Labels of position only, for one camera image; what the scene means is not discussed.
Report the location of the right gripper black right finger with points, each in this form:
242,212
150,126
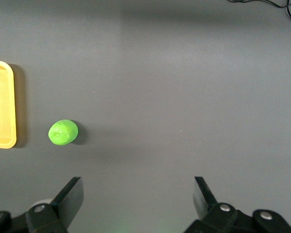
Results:
215,218

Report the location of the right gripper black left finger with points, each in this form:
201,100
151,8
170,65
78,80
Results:
63,213

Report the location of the green apple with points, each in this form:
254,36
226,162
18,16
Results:
63,132

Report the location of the yellow plastic tray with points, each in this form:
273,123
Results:
0,104

